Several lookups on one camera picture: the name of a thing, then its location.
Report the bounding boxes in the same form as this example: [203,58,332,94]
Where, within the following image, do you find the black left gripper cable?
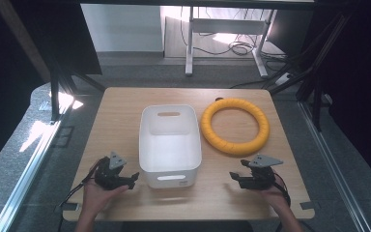
[57,159,105,232]

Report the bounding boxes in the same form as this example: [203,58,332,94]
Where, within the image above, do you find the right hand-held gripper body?
[238,154,284,191]

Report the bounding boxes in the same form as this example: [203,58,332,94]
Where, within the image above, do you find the aluminium rail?
[0,101,75,232]
[297,101,371,232]

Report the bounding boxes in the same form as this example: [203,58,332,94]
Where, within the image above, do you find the yellow foam ring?
[200,98,271,159]

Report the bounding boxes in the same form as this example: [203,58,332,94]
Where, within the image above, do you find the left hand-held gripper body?
[94,150,133,191]

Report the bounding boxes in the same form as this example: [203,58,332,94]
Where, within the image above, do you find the person's right hand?
[256,176,292,217]

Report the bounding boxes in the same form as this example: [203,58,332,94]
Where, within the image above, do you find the white metal desk frame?
[185,5,277,79]

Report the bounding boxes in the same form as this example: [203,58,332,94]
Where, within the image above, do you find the person's left hand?
[82,178,130,220]

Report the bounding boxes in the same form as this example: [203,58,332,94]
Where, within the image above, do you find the white power strip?
[274,72,295,87]

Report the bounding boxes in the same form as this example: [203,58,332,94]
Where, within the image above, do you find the white plastic basket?
[137,103,204,189]

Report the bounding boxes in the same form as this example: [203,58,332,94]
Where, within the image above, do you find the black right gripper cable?
[271,172,293,209]

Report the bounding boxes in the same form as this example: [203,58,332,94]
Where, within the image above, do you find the black floor cables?
[178,6,291,90]

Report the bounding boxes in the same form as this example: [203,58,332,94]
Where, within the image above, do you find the black metal stand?
[28,3,107,123]
[261,9,356,131]

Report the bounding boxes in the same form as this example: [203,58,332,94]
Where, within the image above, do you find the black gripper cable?
[57,159,105,232]
[271,172,293,209]

